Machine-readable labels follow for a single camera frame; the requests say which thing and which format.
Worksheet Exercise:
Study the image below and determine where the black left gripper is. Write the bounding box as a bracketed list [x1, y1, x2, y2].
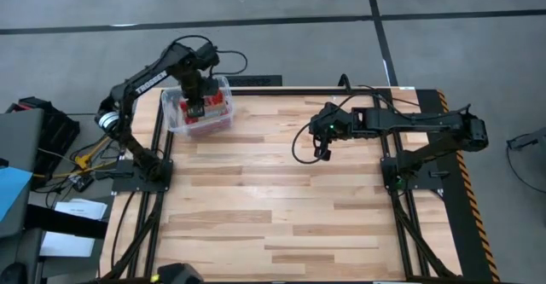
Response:
[182, 68, 221, 119]

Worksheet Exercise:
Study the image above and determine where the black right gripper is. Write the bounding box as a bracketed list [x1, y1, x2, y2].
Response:
[310, 102, 355, 161]

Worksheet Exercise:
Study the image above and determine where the clear plastic bin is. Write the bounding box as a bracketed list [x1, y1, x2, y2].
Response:
[160, 75, 235, 137]

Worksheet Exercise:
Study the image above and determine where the black floor power strip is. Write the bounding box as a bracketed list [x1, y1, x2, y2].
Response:
[225, 74, 283, 88]

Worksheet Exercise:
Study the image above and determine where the small black power adapter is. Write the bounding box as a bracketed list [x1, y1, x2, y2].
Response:
[72, 175, 95, 193]

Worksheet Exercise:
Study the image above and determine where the black plastic crate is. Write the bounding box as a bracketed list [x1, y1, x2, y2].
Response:
[6, 96, 81, 188]

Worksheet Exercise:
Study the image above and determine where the white paper sheet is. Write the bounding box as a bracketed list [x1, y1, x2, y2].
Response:
[38, 231, 96, 258]
[54, 198, 108, 221]

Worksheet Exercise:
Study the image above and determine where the black device with yellow spot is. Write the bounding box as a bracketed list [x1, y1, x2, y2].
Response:
[151, 263, 205, 284]

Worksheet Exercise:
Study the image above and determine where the black panel with hazard stripe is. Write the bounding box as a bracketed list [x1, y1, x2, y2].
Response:
[415, 89, 501, 283]

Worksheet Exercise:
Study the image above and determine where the black desk edge bar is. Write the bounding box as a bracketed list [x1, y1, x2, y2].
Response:
[25, 205, 107, 239]

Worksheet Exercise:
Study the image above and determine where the grey laptop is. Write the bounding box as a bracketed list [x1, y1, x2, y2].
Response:
[0, 107, 45, 239]

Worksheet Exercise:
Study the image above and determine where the blue paper sheet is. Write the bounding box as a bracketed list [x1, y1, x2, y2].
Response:
[0, 166, 34, 223]

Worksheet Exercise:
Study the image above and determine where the black computer mouse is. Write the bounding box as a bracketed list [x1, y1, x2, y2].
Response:
[0, 262, 26, 284]

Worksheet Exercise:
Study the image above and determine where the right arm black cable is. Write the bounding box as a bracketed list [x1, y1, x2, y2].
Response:
[291, 91, 473, 165]

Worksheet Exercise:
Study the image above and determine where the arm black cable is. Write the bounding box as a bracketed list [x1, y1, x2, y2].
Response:
[291, 91, 473, 165]
[170, 34, 249, 77]

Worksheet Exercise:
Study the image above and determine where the black aluminium table frame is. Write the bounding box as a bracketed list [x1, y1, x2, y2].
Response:
[100, 86, 460, 284]

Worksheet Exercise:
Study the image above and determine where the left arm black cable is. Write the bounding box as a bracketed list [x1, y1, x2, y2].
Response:
[170, 34, 249, 77]

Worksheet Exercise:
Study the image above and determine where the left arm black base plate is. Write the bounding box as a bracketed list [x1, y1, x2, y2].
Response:
[111, 158, 174, 194]

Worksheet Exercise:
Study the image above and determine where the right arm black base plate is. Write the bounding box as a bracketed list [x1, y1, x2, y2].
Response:
[380, 155, 445, 191]

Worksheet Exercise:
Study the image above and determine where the yellow cable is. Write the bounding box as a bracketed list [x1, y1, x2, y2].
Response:
[33, 133, 123, 179]

